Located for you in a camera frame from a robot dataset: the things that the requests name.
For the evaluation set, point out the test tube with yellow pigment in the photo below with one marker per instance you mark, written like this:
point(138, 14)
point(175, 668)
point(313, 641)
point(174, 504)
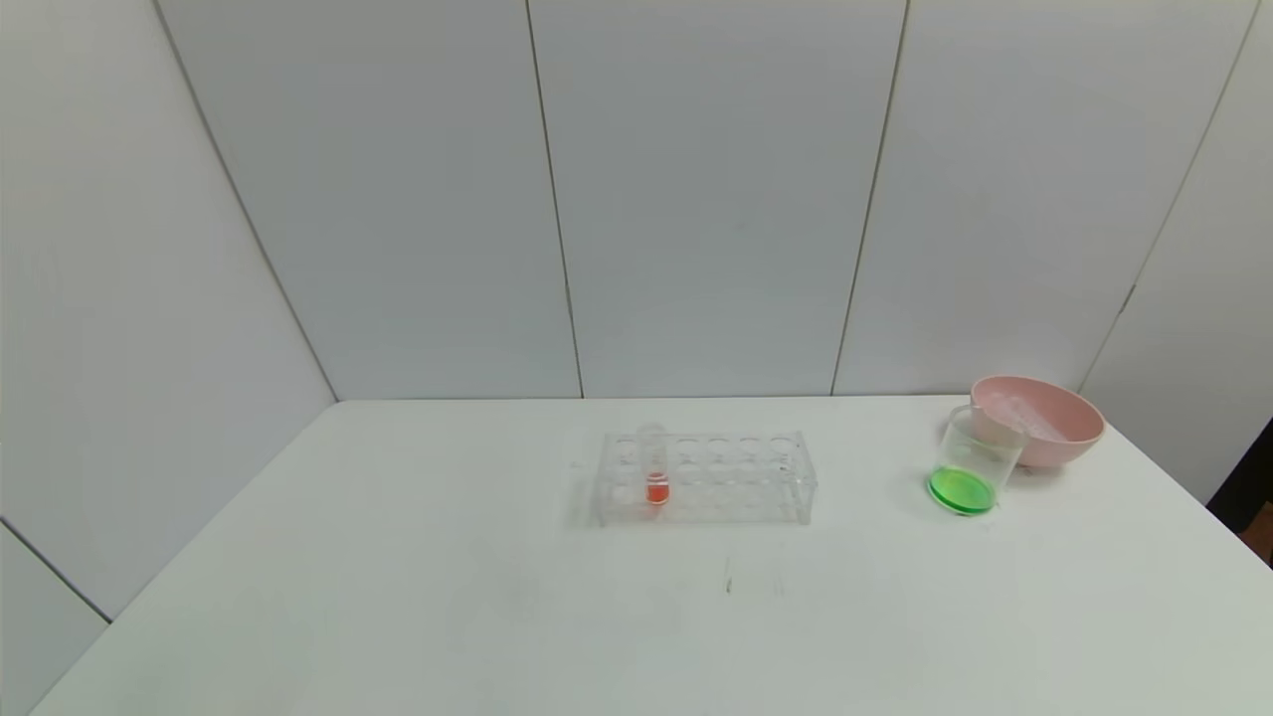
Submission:
point(1009, 410)

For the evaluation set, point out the test tube with red pigment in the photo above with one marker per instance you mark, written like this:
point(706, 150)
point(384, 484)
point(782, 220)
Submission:
point(657, 490)

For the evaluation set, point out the clear plastic test tube rack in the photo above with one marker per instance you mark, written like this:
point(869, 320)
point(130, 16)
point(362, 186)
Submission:
point(716, 489)

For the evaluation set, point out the clear glass beaker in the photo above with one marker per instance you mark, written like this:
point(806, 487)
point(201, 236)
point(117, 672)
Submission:
point(967, 482)

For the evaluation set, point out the pink bowl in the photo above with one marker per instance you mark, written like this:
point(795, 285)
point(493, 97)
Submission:
point(1059, 438)

